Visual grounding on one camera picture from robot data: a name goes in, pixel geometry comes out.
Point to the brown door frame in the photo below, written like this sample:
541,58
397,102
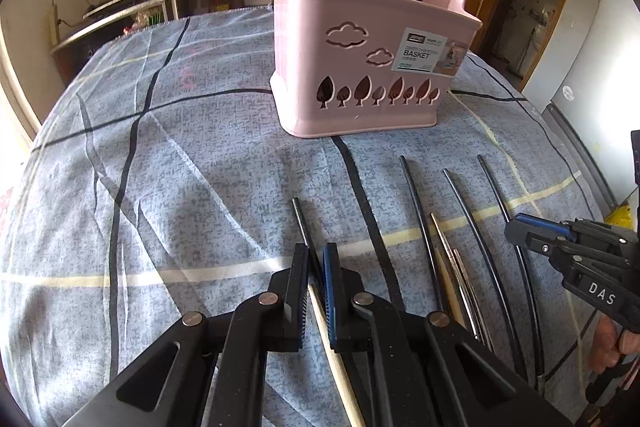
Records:
570,7

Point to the pink plastic utensil basket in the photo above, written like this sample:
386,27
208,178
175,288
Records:
310,57

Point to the yellow bag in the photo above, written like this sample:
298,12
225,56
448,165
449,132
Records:
619,217

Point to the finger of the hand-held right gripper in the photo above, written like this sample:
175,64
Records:
525,237
545,226

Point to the low metal shelf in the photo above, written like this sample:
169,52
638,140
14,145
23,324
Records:
95,29

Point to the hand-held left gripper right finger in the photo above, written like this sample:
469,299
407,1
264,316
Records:
330,302

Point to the blue checked tablecloth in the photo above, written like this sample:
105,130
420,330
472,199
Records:
200,157

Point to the person's right hand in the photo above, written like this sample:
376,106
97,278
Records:
607,347

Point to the pale wooden chopstick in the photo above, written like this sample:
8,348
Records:
341,372

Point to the black induction cooker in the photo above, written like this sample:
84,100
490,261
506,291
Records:
115,4

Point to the beige power strip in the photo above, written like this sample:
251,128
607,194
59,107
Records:
54,27

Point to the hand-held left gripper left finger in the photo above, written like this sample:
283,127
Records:
300,302

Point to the brown wooden chopstick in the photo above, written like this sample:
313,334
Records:
447,287

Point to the white refrigerator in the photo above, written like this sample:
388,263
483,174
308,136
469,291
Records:
590,132

